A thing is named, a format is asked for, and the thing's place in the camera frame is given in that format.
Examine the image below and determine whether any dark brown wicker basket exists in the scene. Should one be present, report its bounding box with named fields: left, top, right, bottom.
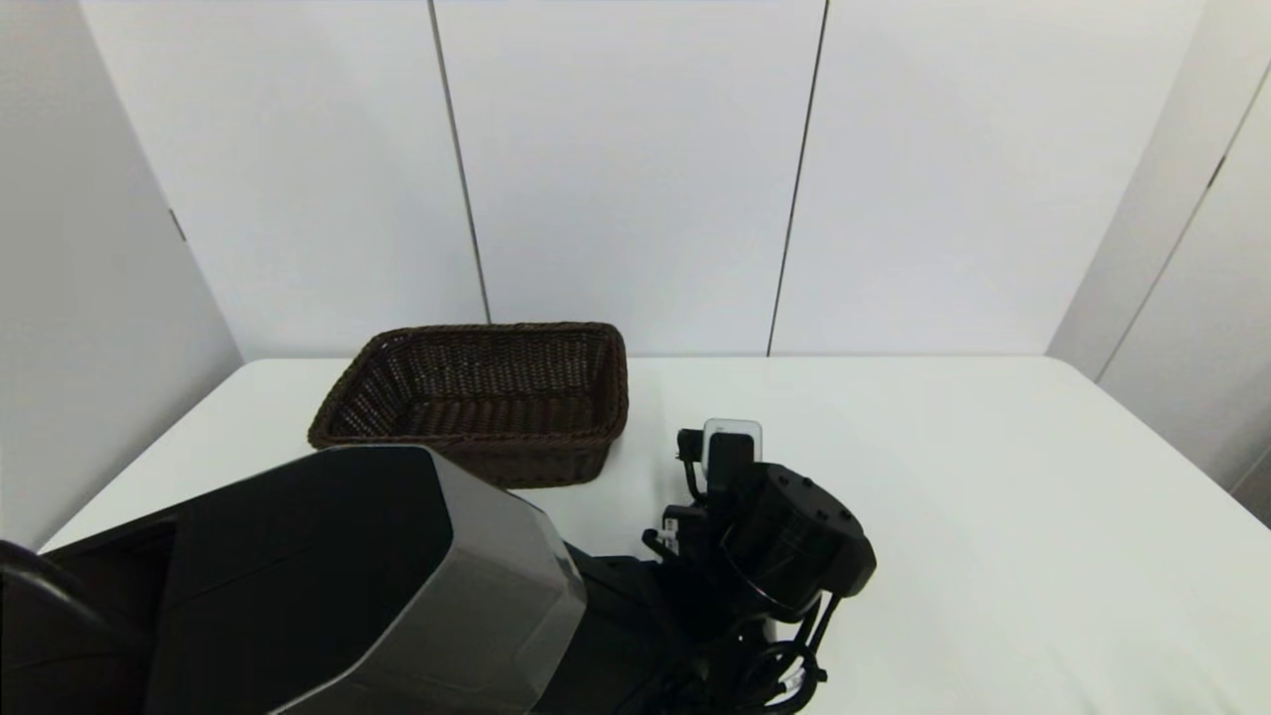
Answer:
left=307, top=321, right=631, bottom=490

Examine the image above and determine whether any black grey robot torso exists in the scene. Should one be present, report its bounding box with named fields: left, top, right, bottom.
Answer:
left=0, top=444, right=696, bottom=715

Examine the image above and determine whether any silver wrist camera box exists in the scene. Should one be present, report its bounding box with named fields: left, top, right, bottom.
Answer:
left=701, top=418, right=764, bottom=470

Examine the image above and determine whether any black looping arm cable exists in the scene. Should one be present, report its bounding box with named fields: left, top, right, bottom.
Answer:
left=685, top=594, right=843, bottom=715

